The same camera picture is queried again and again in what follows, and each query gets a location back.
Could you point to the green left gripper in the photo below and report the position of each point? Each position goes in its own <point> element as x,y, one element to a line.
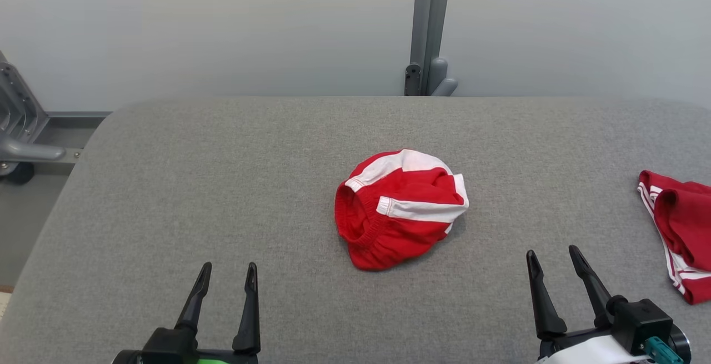
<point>169,350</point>

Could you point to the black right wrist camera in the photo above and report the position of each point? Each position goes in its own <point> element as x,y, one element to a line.
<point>641,319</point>

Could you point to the red and white jersey shirt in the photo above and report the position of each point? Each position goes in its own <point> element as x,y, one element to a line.
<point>689,225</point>

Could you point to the red and white shorts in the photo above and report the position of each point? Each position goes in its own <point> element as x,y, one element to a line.
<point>400,230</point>

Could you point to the cream perforated laundry basket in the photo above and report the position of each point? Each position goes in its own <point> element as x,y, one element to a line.
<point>3,302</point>

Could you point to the black caster wheel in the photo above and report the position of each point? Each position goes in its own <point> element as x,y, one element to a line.
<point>19,174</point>

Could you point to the grey metal post frame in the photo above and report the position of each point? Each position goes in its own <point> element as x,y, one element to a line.
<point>427,19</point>

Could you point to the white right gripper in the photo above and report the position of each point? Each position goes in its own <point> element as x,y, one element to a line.
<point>589,353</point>

